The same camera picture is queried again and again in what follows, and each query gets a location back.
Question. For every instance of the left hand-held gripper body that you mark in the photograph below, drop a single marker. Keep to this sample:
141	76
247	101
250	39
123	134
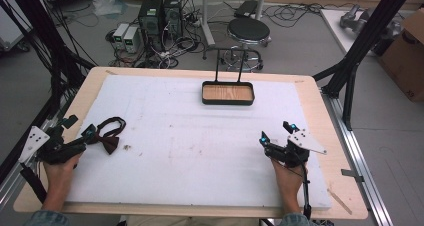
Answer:
53	148

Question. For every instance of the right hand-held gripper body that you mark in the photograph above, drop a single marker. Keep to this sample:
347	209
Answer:
296	147

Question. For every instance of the dark brown bow tie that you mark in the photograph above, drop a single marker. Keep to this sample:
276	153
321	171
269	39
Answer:
108	134

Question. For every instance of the black rack with wooden tray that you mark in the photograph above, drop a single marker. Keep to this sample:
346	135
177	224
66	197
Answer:
228	91

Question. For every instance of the person's left hand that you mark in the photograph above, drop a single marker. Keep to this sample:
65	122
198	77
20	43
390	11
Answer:
60	175

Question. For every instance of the person's right hand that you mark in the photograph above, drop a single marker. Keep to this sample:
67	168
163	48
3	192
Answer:
288	182

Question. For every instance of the white foam mat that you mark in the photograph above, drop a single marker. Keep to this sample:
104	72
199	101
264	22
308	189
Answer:
196	142

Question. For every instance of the wooden stick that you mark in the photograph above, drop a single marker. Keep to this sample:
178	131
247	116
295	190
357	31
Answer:
339	201

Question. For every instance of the black round stool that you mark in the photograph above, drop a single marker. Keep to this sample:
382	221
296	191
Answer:
248	42

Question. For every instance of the white power supply unit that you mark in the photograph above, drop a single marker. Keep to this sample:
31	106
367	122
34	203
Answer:
120	36
130	39

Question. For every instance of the black flat case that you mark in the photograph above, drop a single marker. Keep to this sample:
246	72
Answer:
246	8

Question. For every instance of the black computer tower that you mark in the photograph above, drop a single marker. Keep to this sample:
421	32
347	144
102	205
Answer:
173	14
151	21

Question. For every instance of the brown cardboard box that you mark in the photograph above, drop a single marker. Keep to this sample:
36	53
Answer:
405	57

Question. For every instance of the aluminium rail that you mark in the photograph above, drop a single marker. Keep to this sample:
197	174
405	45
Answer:
358	159

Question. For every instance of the black metal frame stand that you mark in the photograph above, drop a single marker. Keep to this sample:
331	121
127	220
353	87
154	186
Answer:
43	42
360	49

